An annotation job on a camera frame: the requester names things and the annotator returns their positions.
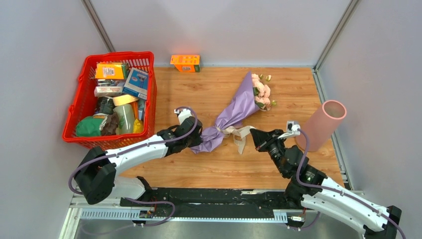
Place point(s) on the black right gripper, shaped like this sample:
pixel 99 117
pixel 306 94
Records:
pixel 271 137

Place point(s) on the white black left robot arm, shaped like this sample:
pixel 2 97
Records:
pixel 97 173

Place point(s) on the purple wrapping paper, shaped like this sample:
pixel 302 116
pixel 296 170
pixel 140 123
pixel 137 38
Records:
pixel 241 106

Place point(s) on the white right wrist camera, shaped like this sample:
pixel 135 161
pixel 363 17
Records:
pixel 293 127

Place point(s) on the aluminium table frame rail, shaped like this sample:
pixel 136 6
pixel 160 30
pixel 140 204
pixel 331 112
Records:
pixel 118 208

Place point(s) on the pink flower bunch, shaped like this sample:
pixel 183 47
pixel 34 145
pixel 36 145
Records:
pixel 262 92

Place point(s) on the green bag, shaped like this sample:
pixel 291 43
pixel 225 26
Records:
pixel 91 126

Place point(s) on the beige tape roll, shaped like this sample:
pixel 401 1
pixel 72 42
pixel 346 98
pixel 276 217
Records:
pixel 124 99

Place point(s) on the blue razor box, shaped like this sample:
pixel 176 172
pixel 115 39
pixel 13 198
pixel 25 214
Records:
pixel 136 84

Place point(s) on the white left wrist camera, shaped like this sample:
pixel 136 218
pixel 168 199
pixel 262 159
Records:
pixel 183 114

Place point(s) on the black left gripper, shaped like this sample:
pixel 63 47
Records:
pixel 197 142

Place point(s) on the orange snack package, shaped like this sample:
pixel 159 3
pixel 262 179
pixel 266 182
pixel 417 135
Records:
pixel 113 70

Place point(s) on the yellow small packet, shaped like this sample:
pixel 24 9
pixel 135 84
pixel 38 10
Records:
pixel 138 126

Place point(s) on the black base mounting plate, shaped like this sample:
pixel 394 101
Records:
pixel 219 203

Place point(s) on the red plastic shopping basket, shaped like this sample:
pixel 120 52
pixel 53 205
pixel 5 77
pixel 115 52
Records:
pixel 84 102

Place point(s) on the orange cardboard box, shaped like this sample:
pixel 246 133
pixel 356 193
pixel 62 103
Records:
pixel 186 63

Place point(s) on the white red small box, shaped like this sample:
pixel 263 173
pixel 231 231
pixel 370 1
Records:
pixel 108 91

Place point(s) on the pink cylindrical vase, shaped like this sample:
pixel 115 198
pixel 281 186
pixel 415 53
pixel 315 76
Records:
pixel 321 125

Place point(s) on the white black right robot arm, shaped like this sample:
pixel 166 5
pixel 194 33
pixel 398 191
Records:
pixel 312 189

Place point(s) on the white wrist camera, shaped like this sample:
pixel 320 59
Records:
pixel 183 114
pixel 293 127

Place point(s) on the pale green bottle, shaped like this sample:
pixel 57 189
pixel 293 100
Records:
pixel 126 118

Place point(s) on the cream printed ribbon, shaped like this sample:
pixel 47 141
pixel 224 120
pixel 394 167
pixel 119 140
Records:
pixel 239 136

